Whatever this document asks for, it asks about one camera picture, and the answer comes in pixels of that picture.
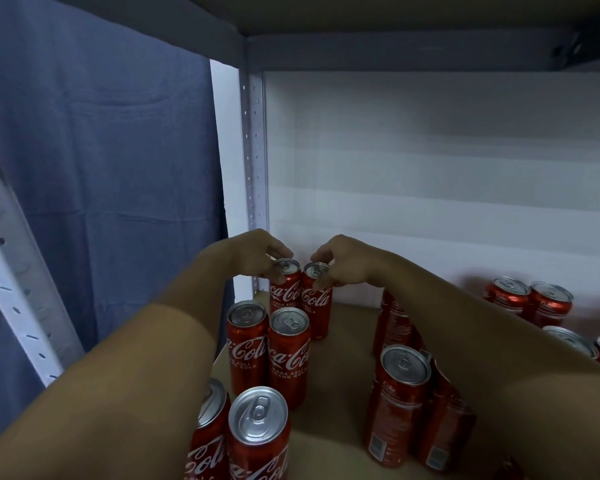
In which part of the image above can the white perforated metal upright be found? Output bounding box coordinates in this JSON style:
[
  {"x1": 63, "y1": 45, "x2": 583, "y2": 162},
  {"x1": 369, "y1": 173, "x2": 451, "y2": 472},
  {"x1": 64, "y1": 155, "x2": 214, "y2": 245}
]
[{"x1": 0, "y1": 120, "x2": 87, "y2": 388}]

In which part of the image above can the group of red soda cans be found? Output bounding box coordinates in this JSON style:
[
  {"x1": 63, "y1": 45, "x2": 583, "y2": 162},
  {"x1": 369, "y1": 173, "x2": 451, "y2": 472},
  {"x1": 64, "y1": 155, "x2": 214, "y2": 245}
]
[{"x1": 185, "y1": 276, "x2": 600, "y2": 480}]

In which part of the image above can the person's left forearm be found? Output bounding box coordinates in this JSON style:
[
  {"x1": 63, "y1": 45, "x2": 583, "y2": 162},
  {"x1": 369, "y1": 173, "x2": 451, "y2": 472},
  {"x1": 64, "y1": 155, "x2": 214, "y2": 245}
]
[{"x1": 0, "y1": 245, "x2": 232, "y2": 480}]

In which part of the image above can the blue fabric curtain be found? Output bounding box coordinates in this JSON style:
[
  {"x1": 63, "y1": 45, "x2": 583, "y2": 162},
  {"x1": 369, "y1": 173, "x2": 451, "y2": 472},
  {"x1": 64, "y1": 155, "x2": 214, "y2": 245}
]
[{"x1": 0, "y1": 0, "x2": 232, "y2": 454}]

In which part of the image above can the person's right forearm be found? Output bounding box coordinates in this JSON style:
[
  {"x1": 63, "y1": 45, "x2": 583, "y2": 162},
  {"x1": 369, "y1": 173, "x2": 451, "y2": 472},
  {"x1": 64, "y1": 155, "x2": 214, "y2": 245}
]
[{"x1": 380, "y1": 252, "x2": 600, "y2": 480}]

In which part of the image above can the person's right hand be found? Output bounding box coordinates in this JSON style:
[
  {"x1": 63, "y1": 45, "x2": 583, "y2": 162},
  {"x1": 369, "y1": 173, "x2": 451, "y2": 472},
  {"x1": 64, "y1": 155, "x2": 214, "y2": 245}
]
[{"x1": 310, "y1": 235, "x2": 397, "y2": 291}]

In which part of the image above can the slim red soda can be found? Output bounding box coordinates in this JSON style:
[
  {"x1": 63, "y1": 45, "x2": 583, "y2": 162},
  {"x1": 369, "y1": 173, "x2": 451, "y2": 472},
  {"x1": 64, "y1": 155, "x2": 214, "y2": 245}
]
[
  {"x1": 300, "y1": 262, "x2": 334, "y2": 341},
  {"x1": 269, "y1": 258, "x2": 304, "y2": 316}
]

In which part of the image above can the grey metal shelf rack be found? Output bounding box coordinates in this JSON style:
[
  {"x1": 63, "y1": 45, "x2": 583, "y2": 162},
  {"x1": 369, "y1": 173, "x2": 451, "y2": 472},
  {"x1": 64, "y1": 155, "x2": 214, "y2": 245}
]
[{"x1": 45, "y1": 0, "x2": 600, "y2": 295}]

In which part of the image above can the person's left hand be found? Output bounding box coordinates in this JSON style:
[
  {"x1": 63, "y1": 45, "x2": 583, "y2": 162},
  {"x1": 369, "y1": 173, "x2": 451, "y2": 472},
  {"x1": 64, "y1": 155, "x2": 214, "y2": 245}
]
[{"x1": 217, "y1": 229, "x2": 295, "y2": 282}]

